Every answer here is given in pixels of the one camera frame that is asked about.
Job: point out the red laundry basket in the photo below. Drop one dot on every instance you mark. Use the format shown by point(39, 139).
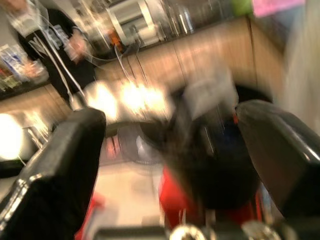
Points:
point(175, 200)

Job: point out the silver countertop oven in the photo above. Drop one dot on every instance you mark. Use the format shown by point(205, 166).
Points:
point(130, 17)

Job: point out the shiny metal pot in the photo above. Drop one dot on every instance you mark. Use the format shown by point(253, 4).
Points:
point(183, 22)

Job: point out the black round tub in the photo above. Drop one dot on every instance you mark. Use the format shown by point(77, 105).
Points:
point(252, 92)

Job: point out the wooden counter cabinet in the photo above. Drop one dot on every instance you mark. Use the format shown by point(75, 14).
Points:
point(200, 52)

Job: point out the person in black hoodie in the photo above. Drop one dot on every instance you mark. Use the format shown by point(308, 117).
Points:
point(82, 67)

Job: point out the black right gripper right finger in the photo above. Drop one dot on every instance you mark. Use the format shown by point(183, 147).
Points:
point(285, 155)

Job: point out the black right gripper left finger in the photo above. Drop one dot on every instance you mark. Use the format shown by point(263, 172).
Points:
point(55, 180)

